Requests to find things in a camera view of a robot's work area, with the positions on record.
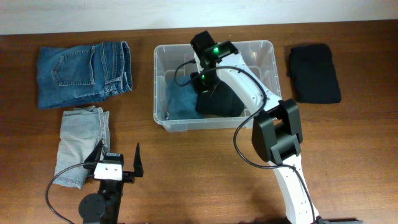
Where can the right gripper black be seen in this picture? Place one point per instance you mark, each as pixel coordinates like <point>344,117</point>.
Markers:
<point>199,89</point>

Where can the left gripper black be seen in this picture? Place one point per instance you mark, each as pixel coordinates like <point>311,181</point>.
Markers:
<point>127,177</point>

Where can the dark navy garment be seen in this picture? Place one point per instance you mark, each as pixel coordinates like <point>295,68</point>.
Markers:
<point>222,101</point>

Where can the blue denim garment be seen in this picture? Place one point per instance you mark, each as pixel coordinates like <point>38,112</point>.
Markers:
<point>182,102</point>

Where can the black garment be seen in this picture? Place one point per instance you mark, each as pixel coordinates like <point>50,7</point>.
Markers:
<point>313,74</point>

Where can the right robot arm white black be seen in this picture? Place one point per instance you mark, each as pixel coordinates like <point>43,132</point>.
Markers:
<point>276,127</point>

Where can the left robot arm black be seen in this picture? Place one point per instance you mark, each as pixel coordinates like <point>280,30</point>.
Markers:
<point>103,206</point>

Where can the clear plastic storage container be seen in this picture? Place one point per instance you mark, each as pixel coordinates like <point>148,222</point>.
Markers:
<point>257,54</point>

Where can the light grey folded jeans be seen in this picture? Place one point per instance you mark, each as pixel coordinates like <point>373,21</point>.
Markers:
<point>80,132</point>

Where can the dark blue folded jeans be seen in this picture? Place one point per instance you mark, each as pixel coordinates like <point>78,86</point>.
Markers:
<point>83,74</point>

